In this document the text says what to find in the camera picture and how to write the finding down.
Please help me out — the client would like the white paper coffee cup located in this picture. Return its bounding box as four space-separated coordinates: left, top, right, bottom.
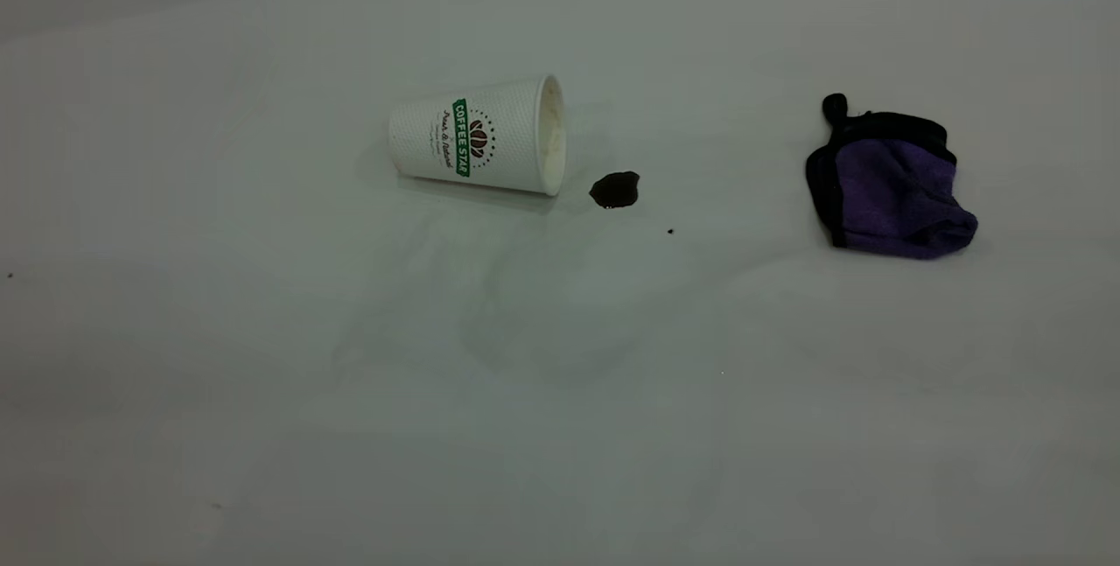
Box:
388 73 567 198

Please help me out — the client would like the dark coffee spill puddle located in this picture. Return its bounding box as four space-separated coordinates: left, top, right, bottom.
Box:
589 171 641 210

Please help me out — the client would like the purple and black cloth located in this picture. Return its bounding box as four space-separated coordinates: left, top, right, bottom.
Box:
805 93 979 261

